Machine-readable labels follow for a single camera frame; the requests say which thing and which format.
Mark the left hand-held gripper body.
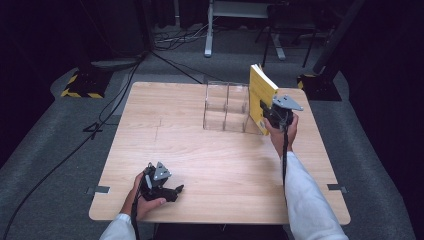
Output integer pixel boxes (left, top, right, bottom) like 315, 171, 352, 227
140, 161, 173, 202

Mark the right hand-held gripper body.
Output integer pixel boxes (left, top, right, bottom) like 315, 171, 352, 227
263, 94, 305, 130

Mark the yellow paperback book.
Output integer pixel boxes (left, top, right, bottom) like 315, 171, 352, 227
248, 63, 280, 137

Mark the clear acrylic book rack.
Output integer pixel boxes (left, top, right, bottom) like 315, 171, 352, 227
202, 80, 263, 135

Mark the person's right hand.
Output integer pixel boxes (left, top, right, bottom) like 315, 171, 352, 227
264, 113, 300, 159

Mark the person's left hand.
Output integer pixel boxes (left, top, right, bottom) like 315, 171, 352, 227
120, 171, 167, 221

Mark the yellow-black striped stand base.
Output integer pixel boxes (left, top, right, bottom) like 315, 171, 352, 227
60, 64, 113, 100
296, 71, 343, 102

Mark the grey metal stand pole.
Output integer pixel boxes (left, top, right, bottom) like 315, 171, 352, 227
312, 0, 366, 75

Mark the left hand-held gripper black cable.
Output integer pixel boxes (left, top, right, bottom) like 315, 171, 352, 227
130, 173, 149, 240

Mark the hand-held gripper black cable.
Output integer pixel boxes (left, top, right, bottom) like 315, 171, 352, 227
130, 173, 149, 240
281, 123, 290, 204

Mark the right hand-held gripper black cable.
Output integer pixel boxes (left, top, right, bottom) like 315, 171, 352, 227
281, 123, 290, 204

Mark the black metal chair frame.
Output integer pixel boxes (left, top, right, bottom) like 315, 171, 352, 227
254, 3, 331, 69

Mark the long black floor cable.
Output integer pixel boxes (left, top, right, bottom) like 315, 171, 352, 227
1, 49, 149, 240

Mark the white metal desk frame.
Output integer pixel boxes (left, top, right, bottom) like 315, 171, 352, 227
203, 0, 287, 62

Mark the bundle of floor cables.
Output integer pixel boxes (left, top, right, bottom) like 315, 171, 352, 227
153, 23, 214, 52

